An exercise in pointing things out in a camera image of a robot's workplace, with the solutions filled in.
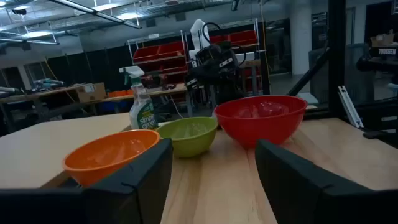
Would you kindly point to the orange plastic bowl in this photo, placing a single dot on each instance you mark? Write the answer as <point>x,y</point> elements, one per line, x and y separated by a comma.
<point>102,155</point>

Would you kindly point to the Simple Green spray bottle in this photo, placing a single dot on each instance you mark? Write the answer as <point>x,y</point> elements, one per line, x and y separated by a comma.
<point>141,112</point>

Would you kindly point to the black aluminium table frame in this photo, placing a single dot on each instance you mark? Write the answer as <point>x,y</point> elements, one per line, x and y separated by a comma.
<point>336,62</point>

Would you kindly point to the white round column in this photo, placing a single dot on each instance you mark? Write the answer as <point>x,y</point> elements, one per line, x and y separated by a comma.
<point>300,37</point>

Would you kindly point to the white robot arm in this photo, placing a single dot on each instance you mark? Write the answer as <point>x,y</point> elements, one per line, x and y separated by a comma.
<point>198,31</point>

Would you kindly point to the green plastic bowl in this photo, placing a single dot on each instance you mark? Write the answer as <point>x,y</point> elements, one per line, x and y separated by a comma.
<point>189,140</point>

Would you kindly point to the teal grey tool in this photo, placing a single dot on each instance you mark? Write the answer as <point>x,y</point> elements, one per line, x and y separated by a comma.
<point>46,83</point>

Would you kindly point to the silver aluminium extrusion bar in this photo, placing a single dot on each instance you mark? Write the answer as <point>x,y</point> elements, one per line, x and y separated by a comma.
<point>350,107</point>

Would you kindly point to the long linear ceiling lamp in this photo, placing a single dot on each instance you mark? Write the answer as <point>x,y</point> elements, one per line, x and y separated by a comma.
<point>102,15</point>

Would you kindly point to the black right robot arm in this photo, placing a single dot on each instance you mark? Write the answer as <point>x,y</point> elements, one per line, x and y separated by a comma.
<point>231,95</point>

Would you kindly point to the cardboard box with label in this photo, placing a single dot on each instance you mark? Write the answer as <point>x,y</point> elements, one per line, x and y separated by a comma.
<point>91,92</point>

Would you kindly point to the long wooden workbench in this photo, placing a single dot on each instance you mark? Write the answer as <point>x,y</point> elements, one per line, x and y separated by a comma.
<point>56,95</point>

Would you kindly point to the metal rack with red bins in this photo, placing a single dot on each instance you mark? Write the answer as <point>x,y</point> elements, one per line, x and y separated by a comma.
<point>158,53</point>
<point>245,37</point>

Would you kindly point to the light wooden desk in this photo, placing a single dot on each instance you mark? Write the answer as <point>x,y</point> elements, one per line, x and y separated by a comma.
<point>46,149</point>

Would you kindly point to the stack of coloured bowls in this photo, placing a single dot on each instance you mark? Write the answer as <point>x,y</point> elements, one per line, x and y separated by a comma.
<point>261,129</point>

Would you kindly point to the small plain cardboard box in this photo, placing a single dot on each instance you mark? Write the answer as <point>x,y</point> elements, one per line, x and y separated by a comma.
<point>382,40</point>

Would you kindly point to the black Trossen-labelled device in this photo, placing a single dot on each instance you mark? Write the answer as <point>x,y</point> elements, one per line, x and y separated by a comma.
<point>382,57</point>

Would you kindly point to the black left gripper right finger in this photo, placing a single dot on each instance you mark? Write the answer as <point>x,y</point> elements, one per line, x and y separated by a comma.
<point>304,199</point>

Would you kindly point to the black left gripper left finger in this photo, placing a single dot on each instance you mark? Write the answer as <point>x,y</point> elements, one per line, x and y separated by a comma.
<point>124,202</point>

